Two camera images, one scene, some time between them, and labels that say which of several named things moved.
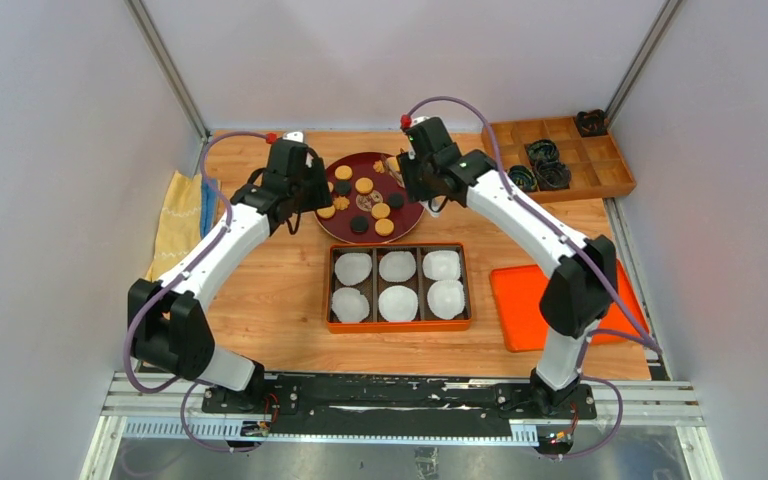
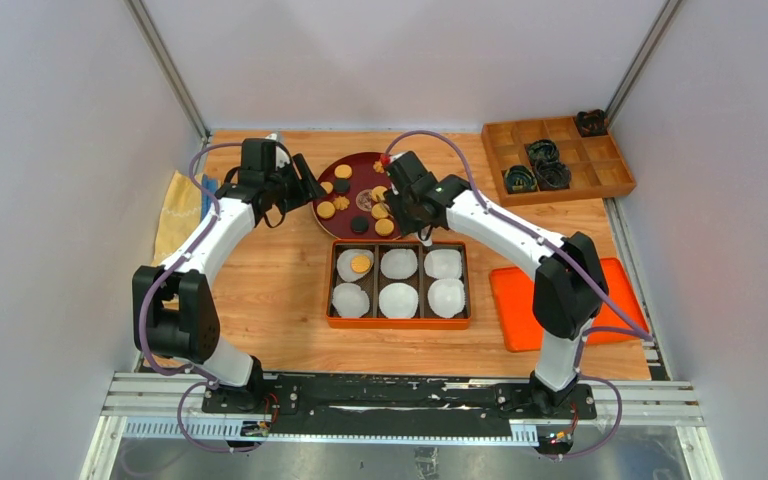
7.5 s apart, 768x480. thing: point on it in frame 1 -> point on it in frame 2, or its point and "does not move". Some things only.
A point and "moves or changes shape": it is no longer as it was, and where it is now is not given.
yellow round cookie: x=343 y=172 does not move
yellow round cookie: x=364 y=185 -> x=360 y=264
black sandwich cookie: x=359 y=224 does not move
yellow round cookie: x=384 y=227 does not move
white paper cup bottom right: x=446 y=298 does not move
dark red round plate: x=369 y=205 does not move
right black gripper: x=408 y=163 -> x=406 y=225
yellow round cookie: x=326 y=212 does not move
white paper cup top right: x=441 y=265 does not move
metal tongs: x=432 y=205 moves or changes shape
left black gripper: x=320 y=196 -> x=306 y=187
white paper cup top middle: x=397 y=266 does not move
